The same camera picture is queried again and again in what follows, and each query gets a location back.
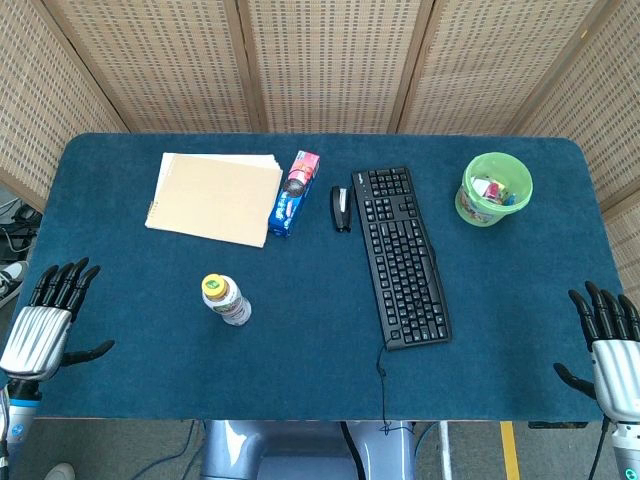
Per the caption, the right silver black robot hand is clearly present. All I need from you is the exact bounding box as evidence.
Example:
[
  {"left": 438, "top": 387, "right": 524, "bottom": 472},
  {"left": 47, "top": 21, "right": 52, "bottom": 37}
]
[{"left": 553, "top": 280, "right": 640, "bottom": 427}]

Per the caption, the black computer keyboard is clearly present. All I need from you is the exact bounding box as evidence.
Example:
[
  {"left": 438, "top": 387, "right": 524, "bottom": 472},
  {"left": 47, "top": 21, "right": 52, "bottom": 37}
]
[{"left": 351, "top": 166, "right": 455, "bottom": 352}]

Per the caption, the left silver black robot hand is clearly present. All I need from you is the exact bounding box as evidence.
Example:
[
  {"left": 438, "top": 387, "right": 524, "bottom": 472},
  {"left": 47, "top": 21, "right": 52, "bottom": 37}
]
[{"left": 0, "top": 257, "right": 116, "bottom": 382}]

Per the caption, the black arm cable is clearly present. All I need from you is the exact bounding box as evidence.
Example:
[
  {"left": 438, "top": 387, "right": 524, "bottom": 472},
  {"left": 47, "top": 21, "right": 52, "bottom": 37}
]
[
  {"left": 586, "top": 418, "right": 612, "bottom": 480},
  {"left": 0, "top": 388, "right": 12, "bottom": 480}
]

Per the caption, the blue-grey robot torso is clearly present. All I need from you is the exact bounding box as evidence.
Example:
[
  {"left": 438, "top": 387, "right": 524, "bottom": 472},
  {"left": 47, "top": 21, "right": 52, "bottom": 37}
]
[{"left": 199, "top": 419, "right": 419, "bottom": 480}]

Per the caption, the thin black cable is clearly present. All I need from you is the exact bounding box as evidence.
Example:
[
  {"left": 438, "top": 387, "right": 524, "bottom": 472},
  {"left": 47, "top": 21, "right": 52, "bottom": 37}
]
[{"left": 374, "top": 344, "right": 397, "bottom": 434}]

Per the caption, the small yellow-capped bottle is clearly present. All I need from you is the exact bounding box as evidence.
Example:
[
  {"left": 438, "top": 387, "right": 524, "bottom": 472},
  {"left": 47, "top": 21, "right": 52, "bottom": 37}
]
[{"left": 201, "top": 273, "right": 253, "bottom": 328}]

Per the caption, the blue floor cable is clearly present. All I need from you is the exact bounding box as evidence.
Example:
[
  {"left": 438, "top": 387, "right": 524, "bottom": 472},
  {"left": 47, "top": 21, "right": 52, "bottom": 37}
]
[{"left": 142, "top": 419, "right": 202, "bottom": 480}]

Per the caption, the black floor cable bundle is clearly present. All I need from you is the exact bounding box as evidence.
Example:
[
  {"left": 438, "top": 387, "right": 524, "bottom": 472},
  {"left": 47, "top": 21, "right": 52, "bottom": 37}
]
[{"left": 0, "top": 198, "right": 44, "bottom": 254}]

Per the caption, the bamboo folding screen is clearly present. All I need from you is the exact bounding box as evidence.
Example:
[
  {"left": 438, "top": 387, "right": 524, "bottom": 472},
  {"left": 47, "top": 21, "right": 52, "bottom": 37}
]
[{"left": 0, "top": 0, "right": 640, "bottom": 301}]

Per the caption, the black white sneaker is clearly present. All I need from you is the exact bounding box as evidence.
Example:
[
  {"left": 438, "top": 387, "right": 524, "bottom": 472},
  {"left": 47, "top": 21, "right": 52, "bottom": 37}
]
[{"left": 0, "top": 259, "right": 29, "bottom": 309}]

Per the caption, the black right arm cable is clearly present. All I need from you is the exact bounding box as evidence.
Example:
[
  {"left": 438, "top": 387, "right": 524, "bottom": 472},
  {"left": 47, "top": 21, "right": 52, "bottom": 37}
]
[{"left": 586, "top": 418, "right": 612, "bottom": 480}]

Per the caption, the tan spiral notebook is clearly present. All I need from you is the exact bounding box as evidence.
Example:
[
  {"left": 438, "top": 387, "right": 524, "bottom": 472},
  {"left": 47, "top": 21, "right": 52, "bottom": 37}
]
[{"left": 144, "top": 152, "right": 285, "bottom": 249}]

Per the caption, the green plastic bucket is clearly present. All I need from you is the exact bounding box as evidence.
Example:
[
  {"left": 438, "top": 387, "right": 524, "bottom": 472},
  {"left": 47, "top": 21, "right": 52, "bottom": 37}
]
[{"left": 454, "top": 152, "right": 534, "bottom": 231}]

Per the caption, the black stapler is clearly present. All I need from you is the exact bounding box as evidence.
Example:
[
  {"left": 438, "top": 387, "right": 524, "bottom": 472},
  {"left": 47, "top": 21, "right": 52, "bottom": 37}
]
[{"left": 328, "top": 185, "right": 353, "bottom": 235}]

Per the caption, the blue table mat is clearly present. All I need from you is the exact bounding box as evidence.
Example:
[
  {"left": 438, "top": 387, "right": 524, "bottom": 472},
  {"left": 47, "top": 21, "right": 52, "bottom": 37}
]
[{"left": 16, "top": 132, "right": 627, "bottom": 423}]

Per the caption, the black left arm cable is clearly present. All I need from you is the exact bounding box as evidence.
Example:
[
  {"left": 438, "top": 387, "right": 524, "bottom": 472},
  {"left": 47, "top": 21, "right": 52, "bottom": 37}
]
[{"left": 0, "top": 388, "right": 12, "bottom": 480}]

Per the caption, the white shoe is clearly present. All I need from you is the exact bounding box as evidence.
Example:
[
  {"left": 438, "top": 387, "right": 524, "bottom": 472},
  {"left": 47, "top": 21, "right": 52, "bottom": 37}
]
[{"left": 42, "top": 462, "right": 77, "bottom": 480}]

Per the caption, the blue cookie box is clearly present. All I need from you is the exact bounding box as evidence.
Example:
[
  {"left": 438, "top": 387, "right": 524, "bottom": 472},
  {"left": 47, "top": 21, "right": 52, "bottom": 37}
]
[{"left": 267, "top": 150, "right": 321, "bottom": 239}]

